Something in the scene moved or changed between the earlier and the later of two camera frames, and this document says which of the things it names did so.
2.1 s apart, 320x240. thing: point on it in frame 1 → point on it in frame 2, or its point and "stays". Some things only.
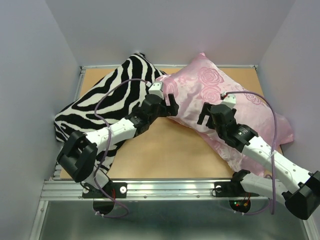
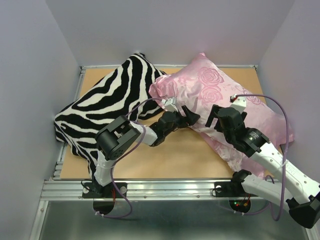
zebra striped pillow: [110, 99] stays
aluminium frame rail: [142, 190] stays
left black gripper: [169, 111] → [190, 119]
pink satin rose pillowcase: [206, 81] stays
